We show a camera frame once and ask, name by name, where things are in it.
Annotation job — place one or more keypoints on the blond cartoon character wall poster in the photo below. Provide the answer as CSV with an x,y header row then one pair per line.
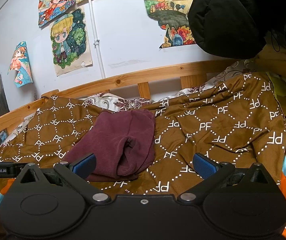
x,y
67,42

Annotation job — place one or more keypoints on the small curled cartoon wall poster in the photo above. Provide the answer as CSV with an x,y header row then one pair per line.
x,y
20,65

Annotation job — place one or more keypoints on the black puffer jacket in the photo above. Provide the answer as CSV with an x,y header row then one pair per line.
x,y
233,17

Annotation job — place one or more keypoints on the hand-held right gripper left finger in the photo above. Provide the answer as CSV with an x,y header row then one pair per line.
x,y
84,165

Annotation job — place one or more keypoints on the yellow-green cloth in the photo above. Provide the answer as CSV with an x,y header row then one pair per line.
x,y
280,86

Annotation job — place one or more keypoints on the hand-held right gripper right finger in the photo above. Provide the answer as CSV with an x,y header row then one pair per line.
x,y
204,166

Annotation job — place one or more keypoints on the colourful landscape wall poster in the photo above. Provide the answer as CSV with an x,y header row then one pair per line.
x,y
168,12

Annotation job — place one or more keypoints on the red-haired cartoon wall poster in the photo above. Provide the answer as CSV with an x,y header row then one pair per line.
x,y
55,5

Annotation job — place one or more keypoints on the white wall pipe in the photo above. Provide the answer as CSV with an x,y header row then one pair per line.
x,y
96,37

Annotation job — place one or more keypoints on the brown printed blanket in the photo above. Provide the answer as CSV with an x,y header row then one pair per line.
x,y
208,135

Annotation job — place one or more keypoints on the maroon long-sleeve sweater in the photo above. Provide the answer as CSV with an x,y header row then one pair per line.
x,y
112,135

